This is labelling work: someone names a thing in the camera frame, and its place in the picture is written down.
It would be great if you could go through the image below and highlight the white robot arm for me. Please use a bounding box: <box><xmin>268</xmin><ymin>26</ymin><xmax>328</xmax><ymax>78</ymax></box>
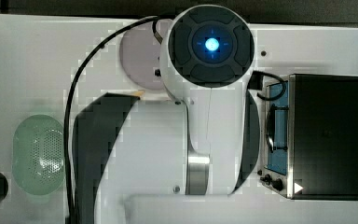
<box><xmin>72</xmin><ymin>5</ymin><xmax>255</xmax><ymax>224</ymax></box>

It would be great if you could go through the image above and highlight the green perforated strainer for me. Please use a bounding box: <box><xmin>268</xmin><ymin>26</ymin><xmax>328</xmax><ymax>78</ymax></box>
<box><xmin>12</xmin><ymin>115</ymin><xmax>64</xmax><ymax>196</ymax></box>

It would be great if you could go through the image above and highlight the plush peeled banana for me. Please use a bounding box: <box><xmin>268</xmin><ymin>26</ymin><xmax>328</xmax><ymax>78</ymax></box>
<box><xmin>132</xmin><ymin>90</ymin><xmax>145</xmax><ymax>97</ymax></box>

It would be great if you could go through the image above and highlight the lavender round plate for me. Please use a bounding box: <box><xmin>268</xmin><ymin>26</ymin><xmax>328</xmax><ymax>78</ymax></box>
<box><xmin>119</xmin><ymin>21</ymin><xmax>164</xmax><ymax>91</ymax></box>

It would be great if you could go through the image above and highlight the black toaster oven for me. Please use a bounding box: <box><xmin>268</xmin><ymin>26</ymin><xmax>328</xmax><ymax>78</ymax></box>
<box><xmin>258</xmin><ymin>74</ymin><xmax>358</xmax><ymax>201</ymax></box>

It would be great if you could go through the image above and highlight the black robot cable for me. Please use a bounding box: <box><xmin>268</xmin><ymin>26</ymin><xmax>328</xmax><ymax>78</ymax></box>
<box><xmin>62</xmin><ymin>15</ymin><xmax>166</xmax><ymax>224</ymax></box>

